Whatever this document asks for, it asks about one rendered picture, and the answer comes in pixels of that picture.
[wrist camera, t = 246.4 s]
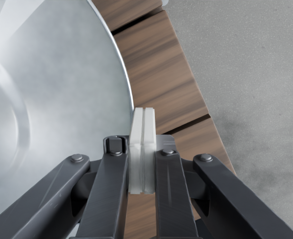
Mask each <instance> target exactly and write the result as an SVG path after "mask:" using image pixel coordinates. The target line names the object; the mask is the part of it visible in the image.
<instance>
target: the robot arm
mask: <svg viewBox="0 0 293 239"><path fill-rule="evenodd" d="M103 151H104V154H103V157H102V159H99V160H95V161H90V158H89V156H87V155H84V154H73V155H71V156H68V157H67V158H65V159H64V160H63V161H62V162H61V163H59V164H58V165H57V166H56V167H55V168H54V169H52V170H51V171H50V172H49V173H48V174H47V175H45V176H44V177H43V178H42V179H41V180H40V181H38V182H37V183H36V184H35V185H34V186H32V187H31V188H30V189H29V190H28V191H27V192H25V193H24V194H23V195H22V196H21V197H20V198H18V199H17V200H16V201H15V202H14V203H13V204H12V205H11V206H9V207H8V208H7V209H6V210H5V211H3V212H2V213H1V214H0V239H66V238H67V237H68V236H69V234H70V233H71V232H72V230H73V229H74V227H75V226H76V224H77V223H78V222H79V220H80V219H81V221H80V224H79V227H78V230H77V233H76V236H75V237H69V239H124V230H125V222H126V214H127V205H128V193H129V192H130V194H140V193H142V192H144V194H154V192H155V207H156V239H203V238H202V237H199V236H198V232H197V228H196V223H195V219H194V215H193V211H192V205H193V207H194V208H195V210H196V211H197V213H198V214H199V216H200V218H201V219H202V221H203V222H204V224H205V225H206V227H207V228H208V230H209V232H210V233H211V235H212V236H213V238H214V239H293V229H292V228H291V227H290V226H289V225H288V224H287V223H286V222H285V221H284V220H282V219H281V218H280V217H279V216H278V215H277V214H276V213H275V212H274V211H273V210H272V209H271V208H270V207H269V206H268V205H267V204H266V203H264V202H263V201H262V200H261V199H260V198H259V197H258V196H257V195H256V194H255V193H254V192H253V191H252V190H251V189H250V188H249V187H248V186H246V185H245V184H244V183H243V182H242V181H241V180H240V179H239V178H238V177H237V176H236V175H235V174H234V173H233V172H232V171H231V170H230V169H228V168H227V167H226V166H225V165H224V164H223V163H222V162H221V161H220V160H219V159H218V158H217V157H215V156H213V155H211V154H205V153H204V154H198V155H195V156H194V157H193V161H191V160H186V159H183V158H181V157H180V153H179V152H178V151H177V150H176V145H175V140H174V137H172V136H171V135H156V127H155V109H153V108H146V109H143V108H136V109H134V112H133V118H132V123H131V128H130V134H129V135H113V136H108V137H105V138H104V139H103ZM190 198H191V200H190ZM191 203H192V205H191Z"/></svg>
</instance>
